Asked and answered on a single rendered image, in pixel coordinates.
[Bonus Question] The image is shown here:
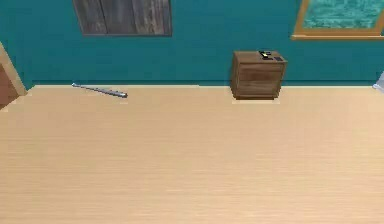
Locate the brown wooden nightstand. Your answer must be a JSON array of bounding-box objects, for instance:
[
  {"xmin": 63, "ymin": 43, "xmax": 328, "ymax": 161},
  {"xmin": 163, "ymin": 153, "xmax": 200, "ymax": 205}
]
[{"xmin": 230, "ymin": 50, "xmax": 288, "ymax": 101}]

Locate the grey metal baseball bat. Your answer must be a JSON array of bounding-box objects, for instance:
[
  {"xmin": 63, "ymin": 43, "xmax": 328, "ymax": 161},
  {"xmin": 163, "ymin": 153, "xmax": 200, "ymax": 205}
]
[{"xmin": 71, "ymin": 82, "xmax": 129, "ymax": 99}]

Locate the grey wooden framed picture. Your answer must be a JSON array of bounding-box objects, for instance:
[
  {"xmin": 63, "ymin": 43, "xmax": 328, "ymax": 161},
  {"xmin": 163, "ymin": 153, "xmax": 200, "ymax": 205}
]
[{"xmin": 72, "ymin": 0, "xmax": 173, "ymax": 37}]

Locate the wooden framed window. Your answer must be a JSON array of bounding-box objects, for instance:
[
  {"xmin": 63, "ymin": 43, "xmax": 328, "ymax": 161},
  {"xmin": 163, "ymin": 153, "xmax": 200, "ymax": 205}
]
[{"xmin": 290, "ymin": 0, "xmax": 384, "ymax": 42}]

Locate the pale grey white object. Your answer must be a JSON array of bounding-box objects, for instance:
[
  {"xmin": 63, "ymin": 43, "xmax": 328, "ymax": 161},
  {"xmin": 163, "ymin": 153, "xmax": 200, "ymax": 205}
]
[{"xmin": 372, "ymin": 71, "xmax": 384, "ymax": 91}]

